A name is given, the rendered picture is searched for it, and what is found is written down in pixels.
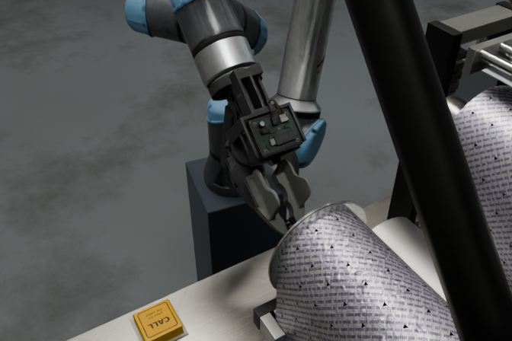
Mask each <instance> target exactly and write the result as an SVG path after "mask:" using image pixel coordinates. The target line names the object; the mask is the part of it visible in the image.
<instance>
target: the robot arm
mask: <svg viewBox="0 0 512 341"><path fill-rule="evenodd" d="M336 1H337V0H293V8H292V13H291V17H290V25H289V30H288V34H287V39H286V46H285V51H284V55H283V63H282V68H281V72H280V80H279V84H278V89H277V93H276V94H275V95H274V96H273V97H271V98H270V99H269V97H268V96H267V92H266V91H265V89H264V86H263V84H262V79H263V78H262V76H261V75H262V74H263V70H262V67H261V65H260V63H257V61H256V59H255V57H254V56H255V55H257V54H258V53H259V52H260V51H261V50H262V49H263V48H264V45H265V43H266V42H267V25H266V23H265V21H264V19H263V18H262V17H261V16H260V15H259V14H258V13H257V12H256V10H254V9H253V8H249V7H247V6H246V5H243V4H242V3H241V2H239V1H237V0H126V4H125V15H126V22H127V23H128V25H129V26H130V28H131V29H133V30H134V31H136V32H139V33H144V34H146V35H149V36H150V37H160V38H163V39H166V40H173V41H177V42H180V43H186V44H187V45H188V46H189V49H190V52H191V54H192V56H193V58H194V62H195V65H196V67H197V70H198V72H199V74H200V77H201V79H202V81H203V84H204V86H205V87H206V88H208V91H209V93H210V96H211V99H210V101H209V103H208V104H207V116H206V121H207V124H208V136H209V147H210V153H209V156H208V158H207V160H206V164H205V167H204V171H203V174H204V181H205V184H206V186H207V187H208V188H209V189H210V190H211V191H213V192H214V193H216V194H219V195H220V196H227V197H240V196H241V197H242V198H243V199H244V200H245V201H246V203H247V204H249V205H250V207H251V208H253V209H254V210H255V211H256V213H258V214H259V216H260V217H261V218H262V219H263V220H264V221H265V222H266V223H268V224H269V226H271V227H272V229H274V230H275V231H277V232H278V233H280V234H282V235H283V236H284V235H285V233H287V232H288V230H289V229H288V227H287V225H286V222H285V220H283V219H282V218H281V217H280V215H279V213H278V211H279V209H280V200H279V197H278V195H277V193H276V192H275V191H274V190H272V189H271V188H270V185H269V183H268V181H267V178H266V177H265V167H264V164H266V163H268V164H269V165H270V166H274V165H275V164H277V167H276V169H275V171H274V172H273V174H272V176H271V178H272V180H273V182H274V185H275V186H277V187H278V188H279V189H280V191H281V193H282V194H283V203H284V205H285V206H286V207H287V208H288V211H289V219H290V220H291V221H292V223H293V224H295V223H297V222H298V220H300V219H301V218H302V217H303V216H305V202H306V200H307V199H308V198H309V196H310V194H311V187H310V185H309V182H308V180H307V179H306V178H303V177H300V176H299V169H300V168H304V167H307V166H308V165H310V164H311V162H312V161H313V159H314V158H315V156H316V155H317V153H318V150H319V149H320V147H321V144H322V141H323V138H324V136H325V131H326V126H327V123H326V121H325V120H323V119H322V118H320V114H321V107H320V106H319V105H318V103H317V101H316V98H317V93H318V86H319V82H320V78H321V74H322V68H323V64H324V60H325V53H326V49H327V45H328V38H329V34H330V30H331V23H332V19H333V15H334V8H335V4H336Z"/></svg>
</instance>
